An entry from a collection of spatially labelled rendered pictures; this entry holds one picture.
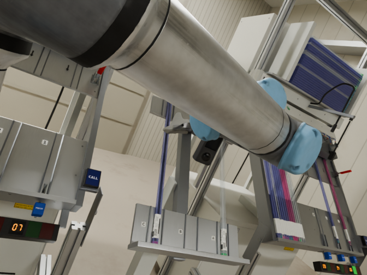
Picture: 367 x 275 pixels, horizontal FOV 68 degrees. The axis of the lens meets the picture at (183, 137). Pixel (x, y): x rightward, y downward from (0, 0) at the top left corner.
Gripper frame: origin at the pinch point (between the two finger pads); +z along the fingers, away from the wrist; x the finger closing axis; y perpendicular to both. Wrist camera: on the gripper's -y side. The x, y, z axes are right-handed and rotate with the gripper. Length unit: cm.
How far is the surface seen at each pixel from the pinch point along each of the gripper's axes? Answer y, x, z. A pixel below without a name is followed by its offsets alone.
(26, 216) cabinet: -31, 33, 48
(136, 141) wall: 88, -72, 305
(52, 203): -25.1, 28.7, 10.3
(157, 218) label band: -23.5, 4.1, -1.4
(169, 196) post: -15.6, -4.3, 12.1
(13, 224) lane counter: -31.3, 35.3, 8.2
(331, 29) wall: 247, -222, 102
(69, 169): -15.3, 27.1, 12.5
